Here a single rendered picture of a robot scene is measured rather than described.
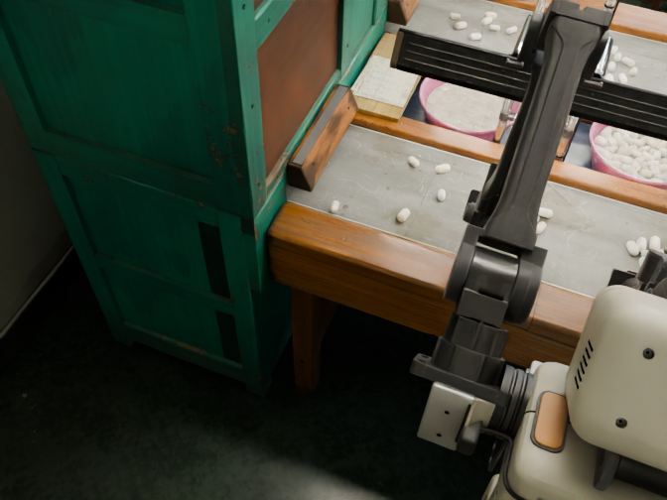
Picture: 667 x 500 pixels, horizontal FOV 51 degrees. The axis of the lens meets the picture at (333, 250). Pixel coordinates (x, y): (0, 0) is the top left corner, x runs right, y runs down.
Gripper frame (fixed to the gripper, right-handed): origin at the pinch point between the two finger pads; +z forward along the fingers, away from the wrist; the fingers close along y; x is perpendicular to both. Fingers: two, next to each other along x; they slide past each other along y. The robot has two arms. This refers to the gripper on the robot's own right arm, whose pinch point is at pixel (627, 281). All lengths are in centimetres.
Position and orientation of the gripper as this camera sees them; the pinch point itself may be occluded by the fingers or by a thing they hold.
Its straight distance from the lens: 158.2
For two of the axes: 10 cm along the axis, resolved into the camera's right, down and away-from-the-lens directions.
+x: -2.5, 9.3, 2.6
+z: 2.6, -1.9, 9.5
